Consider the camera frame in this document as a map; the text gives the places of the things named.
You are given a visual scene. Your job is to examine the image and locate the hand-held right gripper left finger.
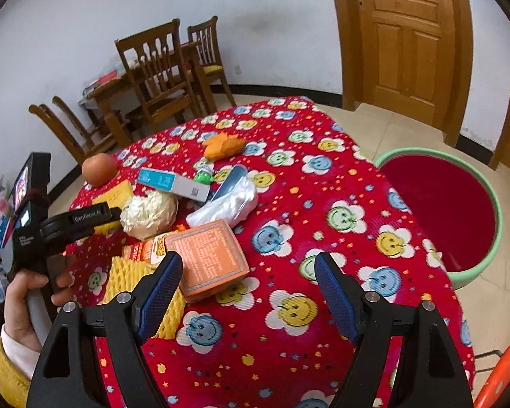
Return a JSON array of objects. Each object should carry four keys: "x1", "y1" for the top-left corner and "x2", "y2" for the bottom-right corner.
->
[{"x1": 25, "y1": 252, "x2": 184, "y2": 408}]

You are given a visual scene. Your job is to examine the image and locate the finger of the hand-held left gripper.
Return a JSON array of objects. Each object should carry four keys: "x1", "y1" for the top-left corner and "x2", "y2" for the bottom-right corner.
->
[{"x1": 68, "y1": 206, "x2": 123, "y2": 244}]

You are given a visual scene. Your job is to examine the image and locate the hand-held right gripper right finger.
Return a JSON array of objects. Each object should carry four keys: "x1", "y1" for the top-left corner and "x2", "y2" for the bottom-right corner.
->
[{"x1": 313, "y1": 252, "x2": 474, "y2": 408}]

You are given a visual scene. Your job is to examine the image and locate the white paper ball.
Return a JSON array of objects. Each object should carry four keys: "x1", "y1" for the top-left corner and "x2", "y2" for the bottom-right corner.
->
[{"x1": 121, "y1": 190, "x2": 180, "y2": 241}]

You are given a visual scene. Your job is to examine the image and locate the orange printed carton box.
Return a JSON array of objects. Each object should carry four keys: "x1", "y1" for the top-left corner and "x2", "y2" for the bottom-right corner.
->
[{"x1": 165, "y1": 220, "x2": 251, "y2": 304}]

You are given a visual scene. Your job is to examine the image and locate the teal and white carton box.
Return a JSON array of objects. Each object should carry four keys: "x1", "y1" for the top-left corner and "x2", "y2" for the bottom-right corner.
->
[{"x1": 137, "y1": 168, "x2": 213, "y2": 202}]

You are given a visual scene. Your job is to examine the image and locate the white plastic bag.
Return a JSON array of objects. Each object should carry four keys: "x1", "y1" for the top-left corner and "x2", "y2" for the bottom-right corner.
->
[{"x1": 186, "y1": 176, "x2": 259, "y2": 228}]

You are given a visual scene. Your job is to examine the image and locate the red basin with green rim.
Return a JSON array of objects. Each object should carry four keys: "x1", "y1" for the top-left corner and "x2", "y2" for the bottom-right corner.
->
[{"x1": 373, "y1": 148, "x2": 503, "y2": 290}]

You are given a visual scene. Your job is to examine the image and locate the person's left forearm yellow sleeve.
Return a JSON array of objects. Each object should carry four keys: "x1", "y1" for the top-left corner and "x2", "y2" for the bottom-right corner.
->
[{"x1": 0, "y1": 324, "x2": 41, "y2": 397}]

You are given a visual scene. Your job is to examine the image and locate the person's left hand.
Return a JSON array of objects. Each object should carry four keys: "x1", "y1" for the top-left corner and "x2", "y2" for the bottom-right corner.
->
[{"x1": 2, "y1": 270, "x2": 75, "y2": 351}]

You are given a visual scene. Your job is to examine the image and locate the yellow sponge cloth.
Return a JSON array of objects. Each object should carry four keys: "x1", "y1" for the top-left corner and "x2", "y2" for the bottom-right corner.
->
[{"x1": 91, "y1": 180, "x2": 134, "y2": 236}]

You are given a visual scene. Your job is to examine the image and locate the yellow foam fruit net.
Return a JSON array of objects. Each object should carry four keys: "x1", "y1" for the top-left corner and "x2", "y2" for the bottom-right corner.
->
[{"x1": 104, "y1": 256, "x2": 187, "y2": 341}]

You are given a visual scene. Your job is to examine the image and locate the orange and white snack packet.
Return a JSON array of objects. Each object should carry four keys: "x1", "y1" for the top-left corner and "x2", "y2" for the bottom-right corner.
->
[{"x1": 123, "y1": 233, "x2": 183, "y2": 269}]

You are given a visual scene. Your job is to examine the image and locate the round orange fruit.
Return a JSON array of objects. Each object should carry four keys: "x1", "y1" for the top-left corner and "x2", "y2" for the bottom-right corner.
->
[{"x1": 82, "y1": 153, "x2": 117, "y2": 188}]

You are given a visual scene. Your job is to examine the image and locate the low wooden chair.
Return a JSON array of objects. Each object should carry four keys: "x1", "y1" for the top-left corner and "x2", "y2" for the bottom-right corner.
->
[
  {"x1": 29, "y1": 103, "x2": 111, "y2": 166},
  {"x1": 52, "y1": 96, "x2": 132, "y2": 149}
]

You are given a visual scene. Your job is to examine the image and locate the red smiley flower tablecloth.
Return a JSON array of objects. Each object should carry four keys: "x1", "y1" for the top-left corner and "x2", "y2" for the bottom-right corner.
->
[{"x1": 66, "y1": 96, "x2": 477, "y2": 408}]

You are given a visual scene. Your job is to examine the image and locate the green candy wrapper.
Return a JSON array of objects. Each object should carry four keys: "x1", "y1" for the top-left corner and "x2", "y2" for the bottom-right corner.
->
[{"x1": 194, "y1": 159, "x2": 215, "y2": 185}]

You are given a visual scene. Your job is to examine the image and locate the grey-blue foil pouch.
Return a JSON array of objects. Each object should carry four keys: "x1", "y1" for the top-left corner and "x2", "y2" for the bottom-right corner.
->
[{"x1": 208, "y1": 165, "x2": 248, "y2": 202}]

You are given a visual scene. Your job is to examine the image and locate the red book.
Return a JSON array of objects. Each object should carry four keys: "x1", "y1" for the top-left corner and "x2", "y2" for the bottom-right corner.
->
[{"x1": 83, "y1": 70, "x2": 120, "y2": 94}]

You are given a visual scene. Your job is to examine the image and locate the orange cloth toy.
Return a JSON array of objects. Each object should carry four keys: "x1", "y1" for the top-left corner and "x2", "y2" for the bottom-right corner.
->
[{"x1": 202, "y1": 132, "x2": 245, "y2": 162}]

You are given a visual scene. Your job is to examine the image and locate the tall dark wooden chair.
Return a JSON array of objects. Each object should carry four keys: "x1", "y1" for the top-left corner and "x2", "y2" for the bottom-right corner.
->
[{"x1": 115, "y1": 18, "x2": 217, "y2": 126}]

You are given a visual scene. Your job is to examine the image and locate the wooden chair with yellow cushion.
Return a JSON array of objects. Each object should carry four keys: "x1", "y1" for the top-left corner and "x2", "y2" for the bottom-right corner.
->
[{"x1": 187, "y1": 16, "x2": 236, "y2": 107}]

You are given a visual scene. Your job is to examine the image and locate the panelled wooden door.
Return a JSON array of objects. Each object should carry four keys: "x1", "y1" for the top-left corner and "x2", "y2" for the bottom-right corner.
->
[{"x1": 327, "y1": 0, "x2": 472, "y2": 147}]

